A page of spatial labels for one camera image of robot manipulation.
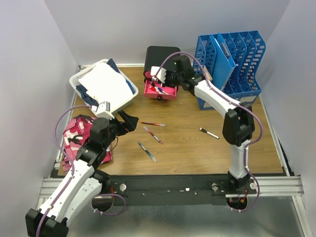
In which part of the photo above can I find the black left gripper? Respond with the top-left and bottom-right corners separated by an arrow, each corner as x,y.
103,109 -> 138,149

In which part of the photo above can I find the pink drawer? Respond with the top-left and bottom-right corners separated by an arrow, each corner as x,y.
144,80 -> 178,101

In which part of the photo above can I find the blue capped whiteboard marker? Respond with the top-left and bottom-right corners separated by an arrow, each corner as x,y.
158,87 -> 169,95

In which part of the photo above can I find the orange red gel pen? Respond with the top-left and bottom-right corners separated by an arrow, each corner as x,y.
140,121 -> 166,127

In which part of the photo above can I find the blue gel pen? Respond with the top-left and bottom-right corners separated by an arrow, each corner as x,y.
138,142 -> 157,163

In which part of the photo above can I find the orange cover paperback book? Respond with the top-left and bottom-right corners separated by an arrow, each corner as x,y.
204,68 -> 212,81

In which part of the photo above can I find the blue file folder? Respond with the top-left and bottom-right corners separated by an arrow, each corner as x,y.
210,33 -> 236,91

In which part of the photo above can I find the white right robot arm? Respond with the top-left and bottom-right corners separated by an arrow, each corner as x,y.
153,52 -> 255,194

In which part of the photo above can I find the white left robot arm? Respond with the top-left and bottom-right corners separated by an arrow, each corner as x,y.
25,111 -> 139,237

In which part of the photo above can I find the black pink drawer cabinet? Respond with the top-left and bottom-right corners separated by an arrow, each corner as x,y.
143,46 -> 180,80

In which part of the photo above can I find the pink gel pen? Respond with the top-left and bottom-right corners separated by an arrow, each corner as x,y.
143,126 -> 163,144

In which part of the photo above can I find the navy blue cloth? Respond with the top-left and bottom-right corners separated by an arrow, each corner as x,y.
76,58 -> 137,112

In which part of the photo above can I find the pink camouflage cloth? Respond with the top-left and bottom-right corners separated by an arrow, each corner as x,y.
61,115 -> 113,172

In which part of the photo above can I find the black capped whiteboard marker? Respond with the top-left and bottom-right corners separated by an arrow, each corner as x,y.
199,127 -> 219,139

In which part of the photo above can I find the white plastic basket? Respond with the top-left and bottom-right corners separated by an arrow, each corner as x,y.
69,58 -> 139,112

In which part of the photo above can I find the blue magazine file rack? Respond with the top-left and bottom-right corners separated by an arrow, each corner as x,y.
193,31 -> 266,103

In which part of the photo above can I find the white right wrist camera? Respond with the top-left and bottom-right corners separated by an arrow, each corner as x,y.
150,66 -> 166,83

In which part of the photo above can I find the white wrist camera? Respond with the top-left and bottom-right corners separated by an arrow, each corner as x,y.
91,101 -> 115,120
150,66 -> 166,83

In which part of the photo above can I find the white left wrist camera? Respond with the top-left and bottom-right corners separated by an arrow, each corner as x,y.
91,101 -> 115,120

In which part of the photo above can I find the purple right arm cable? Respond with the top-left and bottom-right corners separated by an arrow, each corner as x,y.
153,51 -> 264,213

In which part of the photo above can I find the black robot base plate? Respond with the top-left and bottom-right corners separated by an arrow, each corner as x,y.
101,174 -> 257,206

